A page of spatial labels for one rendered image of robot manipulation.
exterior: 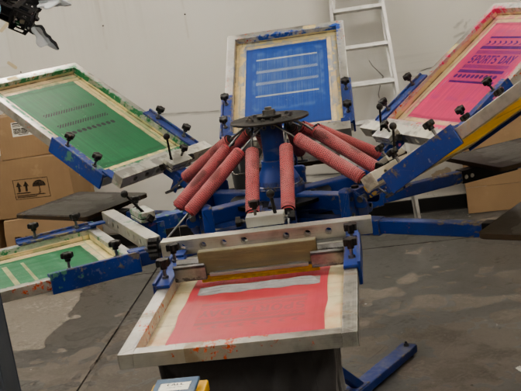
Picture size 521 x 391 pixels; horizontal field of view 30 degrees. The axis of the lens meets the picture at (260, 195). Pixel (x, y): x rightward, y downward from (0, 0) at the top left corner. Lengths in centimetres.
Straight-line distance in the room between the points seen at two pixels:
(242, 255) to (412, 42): 422
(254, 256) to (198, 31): 424
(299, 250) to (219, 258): 24
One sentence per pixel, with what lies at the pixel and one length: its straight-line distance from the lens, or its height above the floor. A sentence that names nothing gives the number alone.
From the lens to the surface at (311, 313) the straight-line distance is 255.
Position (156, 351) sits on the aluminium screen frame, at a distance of 237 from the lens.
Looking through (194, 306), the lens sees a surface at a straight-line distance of 275.
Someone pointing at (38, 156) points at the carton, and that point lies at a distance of 689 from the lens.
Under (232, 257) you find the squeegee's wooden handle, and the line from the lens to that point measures 287.
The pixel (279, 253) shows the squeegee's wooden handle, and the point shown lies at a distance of 285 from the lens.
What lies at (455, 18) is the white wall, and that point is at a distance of 691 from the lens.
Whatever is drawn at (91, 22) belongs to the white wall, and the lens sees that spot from 713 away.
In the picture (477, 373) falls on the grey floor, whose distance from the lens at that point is 443.
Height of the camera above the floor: 182
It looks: 13 degrees down
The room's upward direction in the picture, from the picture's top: 8 degrees counter-clockwise
